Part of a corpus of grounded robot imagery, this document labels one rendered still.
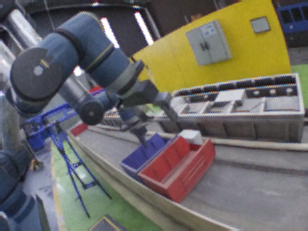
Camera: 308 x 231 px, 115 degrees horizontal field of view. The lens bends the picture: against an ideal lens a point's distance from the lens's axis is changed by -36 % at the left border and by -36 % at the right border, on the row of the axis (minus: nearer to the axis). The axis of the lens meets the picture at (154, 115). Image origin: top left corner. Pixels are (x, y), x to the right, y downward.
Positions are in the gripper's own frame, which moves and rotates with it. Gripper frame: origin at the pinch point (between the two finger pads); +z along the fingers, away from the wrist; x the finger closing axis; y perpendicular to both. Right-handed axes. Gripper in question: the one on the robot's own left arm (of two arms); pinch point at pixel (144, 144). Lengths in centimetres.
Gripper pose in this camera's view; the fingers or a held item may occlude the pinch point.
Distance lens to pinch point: 93.9
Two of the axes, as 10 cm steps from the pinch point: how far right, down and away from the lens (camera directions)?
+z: 4.0, 8.7, 3.0
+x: -6.1, 0.1, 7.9
